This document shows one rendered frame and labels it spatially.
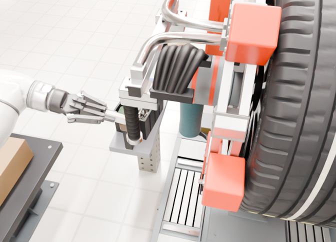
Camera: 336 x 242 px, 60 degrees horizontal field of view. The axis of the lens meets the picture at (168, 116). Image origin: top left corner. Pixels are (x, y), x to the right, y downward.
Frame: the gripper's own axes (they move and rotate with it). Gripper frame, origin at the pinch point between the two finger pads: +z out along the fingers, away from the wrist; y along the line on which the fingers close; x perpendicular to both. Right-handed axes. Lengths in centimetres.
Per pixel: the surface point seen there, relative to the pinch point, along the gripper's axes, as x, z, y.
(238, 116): -35.5, 24.3, -21.5
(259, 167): -31, 30, -28
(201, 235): 45, 46, -12
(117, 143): 25.7, 1.7, 8.6
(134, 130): -12.4, 6.5, -12.9
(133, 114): -18.1, 5.2, -12.8
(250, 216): 31, 61, -5
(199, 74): -25.8, 18.6, -0.2
